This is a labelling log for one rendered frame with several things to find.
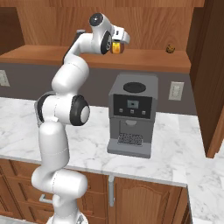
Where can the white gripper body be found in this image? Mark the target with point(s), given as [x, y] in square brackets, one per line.
[125, 37]

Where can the wooden wall cabinet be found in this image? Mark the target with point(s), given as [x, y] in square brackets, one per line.
[151, 55]

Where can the wooden wall cabinet door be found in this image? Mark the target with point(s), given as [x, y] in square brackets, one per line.
[208, 73]

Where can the wooden base cabinet door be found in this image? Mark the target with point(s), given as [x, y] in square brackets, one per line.
[145, 204]

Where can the orange honey bottle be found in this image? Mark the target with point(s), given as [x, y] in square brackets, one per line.
[115, 48]

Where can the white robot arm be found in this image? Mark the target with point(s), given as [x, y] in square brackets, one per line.
[55, 140]

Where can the white wall socket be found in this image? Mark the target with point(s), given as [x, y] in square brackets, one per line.
[3, 78]
[176, 91]

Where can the small brown round object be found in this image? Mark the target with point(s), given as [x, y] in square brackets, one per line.
[170, 49]

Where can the grey coffee machine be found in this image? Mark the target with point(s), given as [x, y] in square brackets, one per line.
[132, 116]

